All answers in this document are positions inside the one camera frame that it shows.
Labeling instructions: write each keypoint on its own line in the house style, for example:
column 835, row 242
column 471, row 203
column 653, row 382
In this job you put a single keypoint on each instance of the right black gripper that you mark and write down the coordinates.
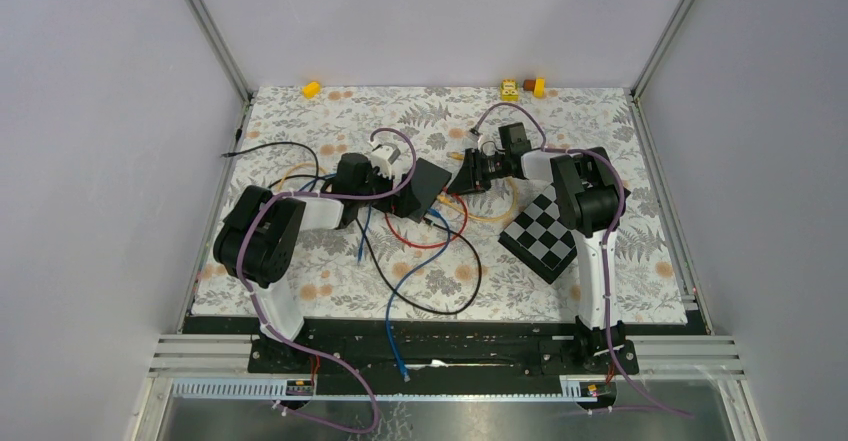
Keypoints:
column 470, row 177

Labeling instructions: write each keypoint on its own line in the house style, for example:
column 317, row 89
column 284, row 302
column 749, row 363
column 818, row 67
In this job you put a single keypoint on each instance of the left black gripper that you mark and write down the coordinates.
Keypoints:
column 404, row 204

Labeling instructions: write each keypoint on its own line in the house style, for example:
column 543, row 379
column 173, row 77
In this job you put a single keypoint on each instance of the black network switch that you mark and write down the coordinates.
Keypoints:
column 418, row 196

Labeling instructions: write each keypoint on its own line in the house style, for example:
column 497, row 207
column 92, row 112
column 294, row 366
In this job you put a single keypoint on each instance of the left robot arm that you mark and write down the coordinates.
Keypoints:
column 257, row 240

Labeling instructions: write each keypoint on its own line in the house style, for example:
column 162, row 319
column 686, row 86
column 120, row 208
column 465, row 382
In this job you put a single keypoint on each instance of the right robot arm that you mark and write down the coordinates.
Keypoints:
column 590, row 199

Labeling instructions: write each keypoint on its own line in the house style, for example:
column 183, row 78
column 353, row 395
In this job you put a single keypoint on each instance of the floral patterned table mat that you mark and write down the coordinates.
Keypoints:
column 403, row 274

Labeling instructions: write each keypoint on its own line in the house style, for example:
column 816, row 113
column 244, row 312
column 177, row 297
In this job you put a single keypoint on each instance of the black white checkerboard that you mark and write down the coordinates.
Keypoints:
column 538, row 239

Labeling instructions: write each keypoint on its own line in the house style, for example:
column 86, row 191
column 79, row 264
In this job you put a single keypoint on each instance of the yellow toy brick with face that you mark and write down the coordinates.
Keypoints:
column 509, row 91

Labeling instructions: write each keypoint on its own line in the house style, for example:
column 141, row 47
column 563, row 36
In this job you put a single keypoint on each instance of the yellow brown toy block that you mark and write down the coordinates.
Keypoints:
column 535, row 86

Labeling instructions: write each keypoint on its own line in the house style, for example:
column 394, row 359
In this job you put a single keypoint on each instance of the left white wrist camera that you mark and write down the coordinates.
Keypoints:
column 382, row 157

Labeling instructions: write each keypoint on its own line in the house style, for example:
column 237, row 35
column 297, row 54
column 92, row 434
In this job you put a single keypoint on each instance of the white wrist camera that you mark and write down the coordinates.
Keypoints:
column 382, row 157
column 484, row 143

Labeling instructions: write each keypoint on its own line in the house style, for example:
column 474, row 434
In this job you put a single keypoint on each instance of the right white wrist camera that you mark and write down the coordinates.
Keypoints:
column 484, row 143

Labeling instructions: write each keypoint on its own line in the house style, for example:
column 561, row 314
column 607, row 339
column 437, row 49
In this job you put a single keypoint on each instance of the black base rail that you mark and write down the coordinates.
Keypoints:
column 426, row 357

